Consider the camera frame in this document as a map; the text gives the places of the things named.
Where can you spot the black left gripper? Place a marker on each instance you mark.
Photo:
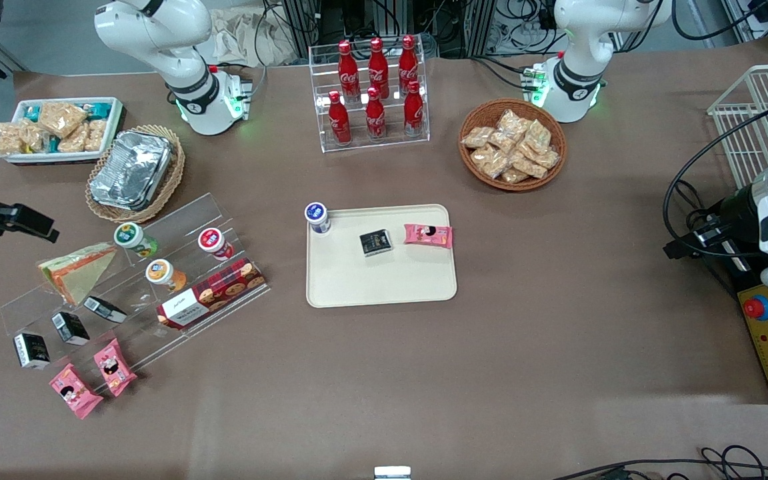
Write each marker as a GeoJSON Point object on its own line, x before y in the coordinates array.
{"type": "Point", "coordinates": [734, 212]}

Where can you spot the triangular sandwich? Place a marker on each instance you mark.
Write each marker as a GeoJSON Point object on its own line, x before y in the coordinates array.
{"type": "Point", "coordinates": [80, 273]}

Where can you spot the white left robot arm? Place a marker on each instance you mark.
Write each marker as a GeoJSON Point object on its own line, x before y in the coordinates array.
{"type": "Point", "coordinates": [584, 40]}

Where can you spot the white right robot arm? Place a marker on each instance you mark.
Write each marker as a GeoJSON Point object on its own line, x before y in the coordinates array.
{"type": "Point", "coordinates": [157, 33]}

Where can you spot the beige plastic serving tray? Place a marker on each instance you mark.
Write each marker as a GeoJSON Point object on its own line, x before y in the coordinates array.
{"type": "Point", "coordinates": [384, 280]}

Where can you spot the rice cracker packet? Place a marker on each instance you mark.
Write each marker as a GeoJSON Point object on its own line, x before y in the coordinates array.
{"type": "Point", "coordinates": [96, 135]}
{"type": "Point", "coordinates": [74, 140]}
{"type": "Point", "coordinates": [62, 118]}
{"type": "Point", "coordinates": [34, 136]}
{"type": "Point", "coordinates": [7, 138]}

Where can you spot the green lid cup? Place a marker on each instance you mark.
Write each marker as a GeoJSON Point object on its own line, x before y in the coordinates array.
{"type": "Point", "coordinates": [132, 238]}

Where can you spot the teal snack packet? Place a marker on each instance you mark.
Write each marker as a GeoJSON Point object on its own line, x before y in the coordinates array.
{"type": "Point", "coordinates": [32, 113]}
{"type": "Point", "coordinates": [100, 110]}

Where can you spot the small black box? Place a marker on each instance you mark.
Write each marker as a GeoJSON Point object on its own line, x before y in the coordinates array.
{"type": "Point", "coordinates": [104, 309]}
{"type": "Point", "coordinates": [376, 242]}
{"type": "Point", "coordinates": [31, 350]}
{"type": "Point", "coordinates": [69, 328]}

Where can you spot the stacked foil containers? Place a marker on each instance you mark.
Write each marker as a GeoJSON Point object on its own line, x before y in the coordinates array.
{"type": "Point", "coordinates": [132, 170]}

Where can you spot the white rectangular bin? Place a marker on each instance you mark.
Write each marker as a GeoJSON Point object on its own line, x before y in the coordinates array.
{"type": "Point", "coordinates": [112, 133]}

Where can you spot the orange lid cup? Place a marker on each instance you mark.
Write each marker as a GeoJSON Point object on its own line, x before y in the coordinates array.
{"type": "Point", "coordinates": [162, 273]}

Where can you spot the oval wicker basket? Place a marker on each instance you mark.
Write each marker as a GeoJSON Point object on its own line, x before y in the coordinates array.
{"type": "Point", "coordinates": [170, 183]}

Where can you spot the clear acrylic stepped shelf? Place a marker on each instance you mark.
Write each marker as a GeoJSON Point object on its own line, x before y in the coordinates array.
{"type": "Point", "coordinates": [177, 226]}

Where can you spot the grey metal bar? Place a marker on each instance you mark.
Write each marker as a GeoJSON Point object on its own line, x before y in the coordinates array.
{"type": "Point", "coordinates": [9, 60]}

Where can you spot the pink snack packet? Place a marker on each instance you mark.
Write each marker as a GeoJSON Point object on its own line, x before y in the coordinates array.
{"type": "Point", "coordinates": [114, 366]}
{"type": "Point", "coordinates": [74, 392]}
{"type": "Point", "coordinates": [428, 234]}

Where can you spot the clear wrapped cracker packet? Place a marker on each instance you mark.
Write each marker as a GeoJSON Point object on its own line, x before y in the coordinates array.
{"type": "Point", "coordinates": [514, 176]}
{"type": "Point", "coordinates": [547, 158]}
{"type": "Point", "coordinates": [490, 162]}
{"type": "Point", "coordinates": [477, 136]}
{"type": "Point", "coordinates": [512, 125]}
{"type": "Point", "coordinates": [528, 165]}
{"type": "Point", "coordinates": [502, 142]}
{"type": "Point", "coordinates": [538, 136]}

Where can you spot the red lid cup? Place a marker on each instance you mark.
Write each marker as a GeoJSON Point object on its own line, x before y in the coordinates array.
{"type": "Point", "coordinates": [214, 242]}

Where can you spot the red tartan cookie box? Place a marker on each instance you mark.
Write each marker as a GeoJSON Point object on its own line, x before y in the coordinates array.
{"type": "Point", "coordinates": [214, 293]}

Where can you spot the round wicker basket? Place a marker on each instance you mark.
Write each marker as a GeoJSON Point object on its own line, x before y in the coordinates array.
{"type": "Point", "coordinates": [474, 166]}

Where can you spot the beige crumpled cloth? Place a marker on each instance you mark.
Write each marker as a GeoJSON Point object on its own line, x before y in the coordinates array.
{"type": "Point", "coordinates": [237, 36]}

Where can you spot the blue lid yogurt cup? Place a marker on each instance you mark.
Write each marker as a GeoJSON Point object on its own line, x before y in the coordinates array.
{"type": "Point", "coordinates": [316, 216]}

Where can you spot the red cola bottle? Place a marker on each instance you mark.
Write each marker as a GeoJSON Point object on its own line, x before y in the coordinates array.
{"type": "Point", "coordinates": [378, 66]}
{"type": "Point", "coordinates": [348, 73]}
{"type": "Point", "coordinates": [408, 63]}
{"type": "Point", "coordinates": [414, 113]}
{"type": "Point", "coordinates": [339, 123]}
{"type": "Point", "coordinates": [375, 118]}

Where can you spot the clear acrylic bottle rack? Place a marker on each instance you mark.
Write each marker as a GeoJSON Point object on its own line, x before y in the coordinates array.
{"type": "Point", "coordinates": [390, 143]}

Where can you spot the aluminium frame rack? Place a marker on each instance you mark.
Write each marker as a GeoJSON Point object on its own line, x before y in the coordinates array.
{"type": "Point", "coordinates": [450, 26]}

